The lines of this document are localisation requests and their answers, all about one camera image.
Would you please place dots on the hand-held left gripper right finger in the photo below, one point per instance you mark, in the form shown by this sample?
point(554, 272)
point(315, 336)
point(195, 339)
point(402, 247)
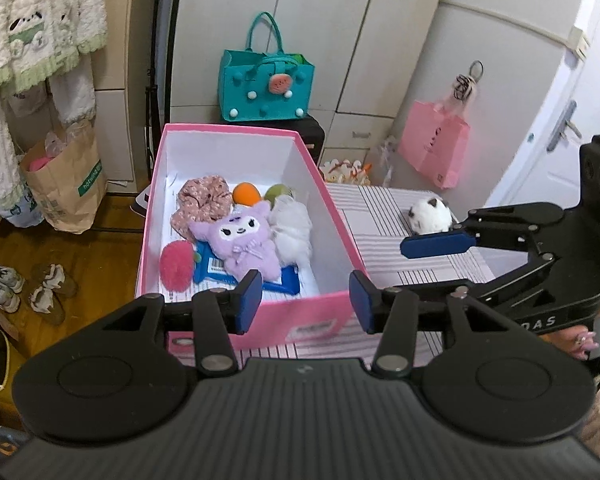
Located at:
point(361, 305)

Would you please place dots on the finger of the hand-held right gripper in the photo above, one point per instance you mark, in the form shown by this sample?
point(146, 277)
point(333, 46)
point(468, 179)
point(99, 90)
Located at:
point(505, 280)
point(435, 246)

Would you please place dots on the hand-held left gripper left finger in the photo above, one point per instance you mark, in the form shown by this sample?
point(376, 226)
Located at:
point(247, 305)

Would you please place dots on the white plush toy brown ears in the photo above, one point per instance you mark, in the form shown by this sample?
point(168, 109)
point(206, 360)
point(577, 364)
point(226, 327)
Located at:
point(430, 215)

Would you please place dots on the blue wet wipes packet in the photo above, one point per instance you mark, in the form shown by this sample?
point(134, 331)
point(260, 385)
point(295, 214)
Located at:
point(210, 270)

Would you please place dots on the purple plush toy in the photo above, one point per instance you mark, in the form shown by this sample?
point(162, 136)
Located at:
point(240, 250)

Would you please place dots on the pink cardboard box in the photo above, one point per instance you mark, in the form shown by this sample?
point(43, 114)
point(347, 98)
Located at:
point(305, 320)

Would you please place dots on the magenta fluffy puff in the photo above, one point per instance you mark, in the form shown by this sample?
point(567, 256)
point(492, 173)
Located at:
point(177, 265)

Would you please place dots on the white fluffy puff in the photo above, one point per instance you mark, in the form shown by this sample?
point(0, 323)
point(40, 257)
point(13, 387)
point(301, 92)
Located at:
point(292, 230)

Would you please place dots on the orange egg-shaped sponge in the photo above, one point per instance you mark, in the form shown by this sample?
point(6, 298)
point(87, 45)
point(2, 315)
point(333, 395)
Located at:
point(246, 194)

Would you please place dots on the floral fabric scrunchie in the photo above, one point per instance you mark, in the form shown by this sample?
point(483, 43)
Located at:
point(200, 200)

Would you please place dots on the green egg-shaped sponge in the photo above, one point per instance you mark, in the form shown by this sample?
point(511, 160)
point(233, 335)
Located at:
point(276, 192)

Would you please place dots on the person's right hand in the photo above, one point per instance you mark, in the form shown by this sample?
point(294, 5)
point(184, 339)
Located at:
point(580, 344)

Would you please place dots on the striped tablecloth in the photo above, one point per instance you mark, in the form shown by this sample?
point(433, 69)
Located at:
point(380, 220)

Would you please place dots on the clear plastic bag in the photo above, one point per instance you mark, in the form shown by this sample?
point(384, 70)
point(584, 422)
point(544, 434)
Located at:
point(387, 160)

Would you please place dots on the pink tote bag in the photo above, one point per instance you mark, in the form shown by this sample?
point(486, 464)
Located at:
point(430, 140)

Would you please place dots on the white and orange toy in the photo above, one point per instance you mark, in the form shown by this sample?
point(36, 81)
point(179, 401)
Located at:
point(345, 170)

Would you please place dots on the black suitcase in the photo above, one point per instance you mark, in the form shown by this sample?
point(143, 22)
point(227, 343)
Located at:
point(314, 135)

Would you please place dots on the white door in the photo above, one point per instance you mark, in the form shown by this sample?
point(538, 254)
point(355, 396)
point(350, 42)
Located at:
point(595, 85)

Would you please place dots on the brown white shoe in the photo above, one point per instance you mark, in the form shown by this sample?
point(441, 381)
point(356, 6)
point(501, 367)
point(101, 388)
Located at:
point(55, 279)
point(47, 305)

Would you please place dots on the brown paper bag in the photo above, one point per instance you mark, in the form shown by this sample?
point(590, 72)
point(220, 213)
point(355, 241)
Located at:
point(65, 185)

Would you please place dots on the teal felt handbag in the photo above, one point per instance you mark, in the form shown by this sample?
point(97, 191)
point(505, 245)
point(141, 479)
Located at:
point(250, 85)

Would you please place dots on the beige wardrobe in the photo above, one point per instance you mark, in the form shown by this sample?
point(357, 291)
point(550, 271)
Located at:
point(330, 35)

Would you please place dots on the grey white sneaker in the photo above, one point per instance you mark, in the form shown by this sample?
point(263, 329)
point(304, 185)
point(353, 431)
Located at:
point(0, 297)
point(5, 276)

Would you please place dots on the blue patterned bag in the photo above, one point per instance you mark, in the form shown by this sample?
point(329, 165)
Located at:
point(15, 210)

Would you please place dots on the black clothes rack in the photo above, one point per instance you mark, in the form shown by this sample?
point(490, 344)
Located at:
point(156, 35)

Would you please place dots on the cream fluffy robe green trim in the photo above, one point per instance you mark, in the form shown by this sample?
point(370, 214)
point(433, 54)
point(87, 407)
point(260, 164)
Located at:
point(30, 10)

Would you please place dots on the beige wall switch box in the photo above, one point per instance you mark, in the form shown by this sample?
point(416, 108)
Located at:
point(577, 42)

